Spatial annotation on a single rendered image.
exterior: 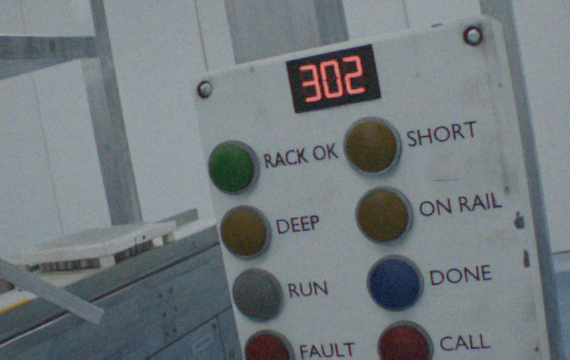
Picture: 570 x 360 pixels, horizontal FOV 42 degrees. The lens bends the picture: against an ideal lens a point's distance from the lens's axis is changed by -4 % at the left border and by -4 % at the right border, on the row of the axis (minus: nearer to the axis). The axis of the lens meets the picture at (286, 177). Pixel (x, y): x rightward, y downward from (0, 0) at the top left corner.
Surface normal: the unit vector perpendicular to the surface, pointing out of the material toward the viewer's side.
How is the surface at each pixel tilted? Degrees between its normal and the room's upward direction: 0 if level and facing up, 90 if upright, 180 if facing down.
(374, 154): 93
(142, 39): 90
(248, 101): 90
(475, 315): 90
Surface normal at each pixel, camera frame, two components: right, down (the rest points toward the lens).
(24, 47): 0.90, -0.13
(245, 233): -0.34, 0.13
